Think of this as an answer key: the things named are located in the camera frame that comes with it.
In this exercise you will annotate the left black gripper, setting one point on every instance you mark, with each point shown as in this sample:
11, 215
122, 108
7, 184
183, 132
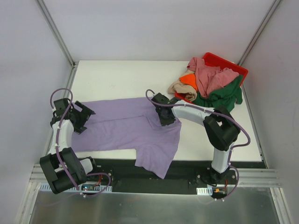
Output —
81, 115

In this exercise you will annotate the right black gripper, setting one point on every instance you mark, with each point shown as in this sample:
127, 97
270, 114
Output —
165, 115

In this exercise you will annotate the purple t shirt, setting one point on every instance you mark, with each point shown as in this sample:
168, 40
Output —
130, 123

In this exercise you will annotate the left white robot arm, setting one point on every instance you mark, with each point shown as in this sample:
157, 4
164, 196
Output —
62, 168

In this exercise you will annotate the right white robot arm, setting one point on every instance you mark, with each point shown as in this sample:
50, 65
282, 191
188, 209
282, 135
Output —
219, 125

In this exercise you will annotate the beige t shirt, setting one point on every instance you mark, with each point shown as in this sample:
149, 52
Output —
189, 91

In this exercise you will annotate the orange t shirt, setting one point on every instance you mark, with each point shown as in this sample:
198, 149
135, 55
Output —
189, 79

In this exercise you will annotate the pink t shirt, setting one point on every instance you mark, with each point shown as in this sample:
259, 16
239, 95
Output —
209, 79

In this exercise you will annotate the green t shirt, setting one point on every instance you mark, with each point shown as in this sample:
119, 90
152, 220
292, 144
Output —
228, 96

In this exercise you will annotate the red plastic bin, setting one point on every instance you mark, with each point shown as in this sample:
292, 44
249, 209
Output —
216, 61

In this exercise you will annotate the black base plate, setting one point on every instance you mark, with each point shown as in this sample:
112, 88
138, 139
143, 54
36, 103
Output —
101, 181

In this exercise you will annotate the aluminium frame rail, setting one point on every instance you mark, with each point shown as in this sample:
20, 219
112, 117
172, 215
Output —
125, 176

